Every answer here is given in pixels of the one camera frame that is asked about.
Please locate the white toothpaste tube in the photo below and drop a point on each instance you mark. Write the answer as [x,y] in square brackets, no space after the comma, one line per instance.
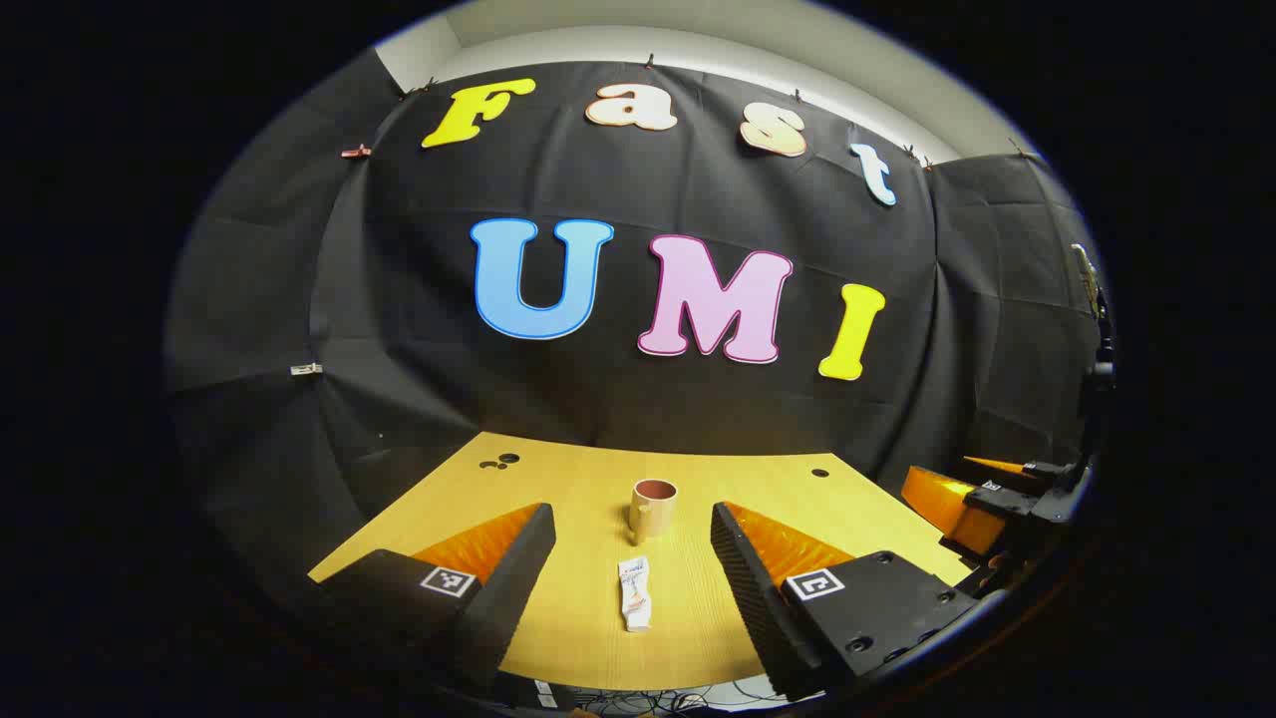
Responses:
[635,596]

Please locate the silver metal clip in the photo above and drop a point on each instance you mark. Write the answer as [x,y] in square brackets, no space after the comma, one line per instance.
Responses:
[306,369]

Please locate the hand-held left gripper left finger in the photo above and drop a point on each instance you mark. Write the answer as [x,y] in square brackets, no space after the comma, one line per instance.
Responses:
[523,568]

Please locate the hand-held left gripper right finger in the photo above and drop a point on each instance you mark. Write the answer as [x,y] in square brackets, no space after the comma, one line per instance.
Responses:
[743,588]

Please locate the red clip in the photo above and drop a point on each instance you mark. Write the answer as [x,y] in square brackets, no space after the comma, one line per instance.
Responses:
[356,152]

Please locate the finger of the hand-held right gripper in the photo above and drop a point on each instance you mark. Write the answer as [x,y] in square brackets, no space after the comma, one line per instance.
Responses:
[1007,467]
[937,504]

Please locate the black backdrop cloth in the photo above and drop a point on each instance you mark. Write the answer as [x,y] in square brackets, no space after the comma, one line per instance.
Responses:
[598,379]

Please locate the yellow wooden desktop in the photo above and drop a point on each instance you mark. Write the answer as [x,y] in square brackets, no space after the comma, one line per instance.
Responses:
[598,479]

